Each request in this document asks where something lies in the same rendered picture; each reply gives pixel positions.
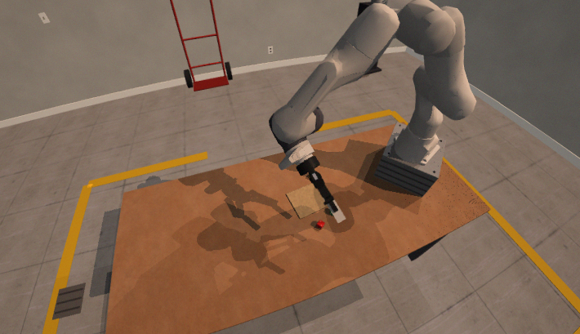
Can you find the tan mat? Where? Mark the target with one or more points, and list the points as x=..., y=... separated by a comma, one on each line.
x=306, y=200

